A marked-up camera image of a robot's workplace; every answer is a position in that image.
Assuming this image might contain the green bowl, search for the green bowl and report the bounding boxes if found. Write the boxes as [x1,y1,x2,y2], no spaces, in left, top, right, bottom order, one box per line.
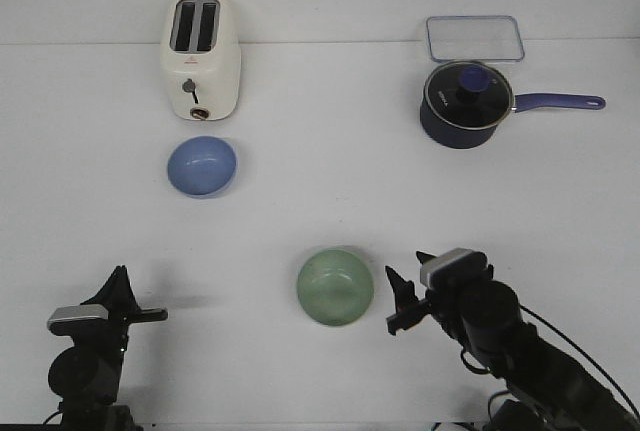
[296,247,374,327]

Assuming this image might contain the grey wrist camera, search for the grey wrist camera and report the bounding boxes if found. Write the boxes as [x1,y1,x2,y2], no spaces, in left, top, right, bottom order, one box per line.
[420,248,488,291]
[46,304,109,336]

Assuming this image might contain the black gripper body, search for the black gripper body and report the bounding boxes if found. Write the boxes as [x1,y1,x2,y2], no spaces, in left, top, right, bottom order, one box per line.
[386,270,494,336]
[71,308,168,351]

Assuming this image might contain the blue bowl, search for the blue bowl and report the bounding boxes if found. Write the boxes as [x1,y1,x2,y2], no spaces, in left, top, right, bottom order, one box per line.
[166,136,238,198]

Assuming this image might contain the cream two-slot toaster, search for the cream two-slot toaster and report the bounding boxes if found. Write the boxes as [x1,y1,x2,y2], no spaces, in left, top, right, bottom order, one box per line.
[160,0,241,121]

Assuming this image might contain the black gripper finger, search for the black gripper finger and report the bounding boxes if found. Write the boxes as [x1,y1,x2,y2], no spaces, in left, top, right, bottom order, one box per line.
[385,266,419,319]
[415,251,436,266]
[81,265,140,310]

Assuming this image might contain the clear container with blue rim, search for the clear container with blue rim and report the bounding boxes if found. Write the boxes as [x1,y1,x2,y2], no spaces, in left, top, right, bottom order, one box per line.
[425,15,525,63]

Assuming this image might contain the dark blue saucepan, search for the dark blue saucepan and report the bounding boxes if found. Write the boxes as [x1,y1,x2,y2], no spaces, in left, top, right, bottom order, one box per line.
[420,89,606,149]

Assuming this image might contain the glass pot lid blue knob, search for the glass pot lid blue knob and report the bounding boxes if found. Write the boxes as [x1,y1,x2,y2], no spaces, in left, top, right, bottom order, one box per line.
[425,61,514,131]

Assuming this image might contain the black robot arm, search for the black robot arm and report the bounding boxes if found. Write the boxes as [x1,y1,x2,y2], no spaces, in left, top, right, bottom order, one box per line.
[46,265,168,430]
[385,248,639,430]

